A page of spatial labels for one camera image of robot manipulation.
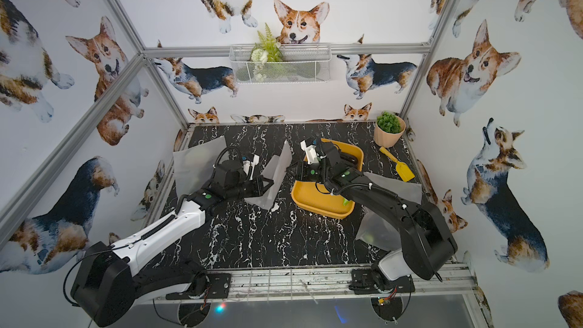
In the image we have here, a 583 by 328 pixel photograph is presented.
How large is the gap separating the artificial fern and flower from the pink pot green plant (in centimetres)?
54

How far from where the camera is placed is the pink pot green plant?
3.46ft

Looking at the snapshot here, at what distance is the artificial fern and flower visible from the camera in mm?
816
